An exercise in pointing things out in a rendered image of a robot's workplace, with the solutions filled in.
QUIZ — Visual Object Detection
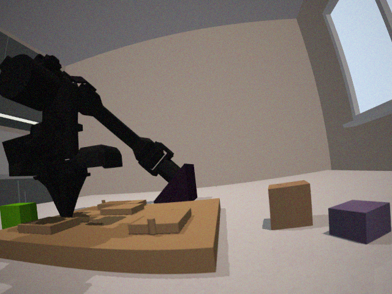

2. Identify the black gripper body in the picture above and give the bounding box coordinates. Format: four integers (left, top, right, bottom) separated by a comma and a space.
9, 112, 123, 176

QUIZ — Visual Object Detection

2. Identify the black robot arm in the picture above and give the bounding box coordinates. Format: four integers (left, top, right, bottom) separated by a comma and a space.
0, 54, 180, 183

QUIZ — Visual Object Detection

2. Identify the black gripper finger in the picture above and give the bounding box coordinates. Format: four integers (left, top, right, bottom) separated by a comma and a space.
52, 173, 91, 217
33, 175, 64, 217

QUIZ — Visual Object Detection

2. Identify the brown block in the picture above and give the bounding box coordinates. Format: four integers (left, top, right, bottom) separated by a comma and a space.
268, 180, 313, 230

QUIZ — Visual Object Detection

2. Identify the green block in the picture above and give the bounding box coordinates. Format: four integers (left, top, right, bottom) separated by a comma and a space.
0, 202, 38, 229

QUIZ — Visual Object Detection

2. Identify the tan puzzle board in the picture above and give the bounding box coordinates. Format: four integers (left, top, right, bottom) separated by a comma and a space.
0, 198, 221, 274

